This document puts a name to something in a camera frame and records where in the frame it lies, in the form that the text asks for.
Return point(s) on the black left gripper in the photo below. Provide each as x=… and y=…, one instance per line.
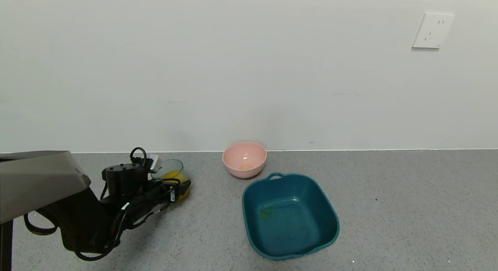
x=174, y=194

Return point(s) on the yellow orange liquid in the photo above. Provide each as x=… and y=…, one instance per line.
x=177, y=175

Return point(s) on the transparent blue ribbed plastic cup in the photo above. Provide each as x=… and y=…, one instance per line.
x=171, y=166

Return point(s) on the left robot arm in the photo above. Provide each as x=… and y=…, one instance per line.
x=39, y=181

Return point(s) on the pink bowl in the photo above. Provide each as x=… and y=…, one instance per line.
x=244, y=160

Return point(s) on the teal square plastic basin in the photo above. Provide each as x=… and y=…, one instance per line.
x=290, y=220

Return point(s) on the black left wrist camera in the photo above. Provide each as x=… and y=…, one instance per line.
x=124, y=179

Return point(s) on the white wall socket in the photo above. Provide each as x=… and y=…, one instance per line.
x=432, y=30

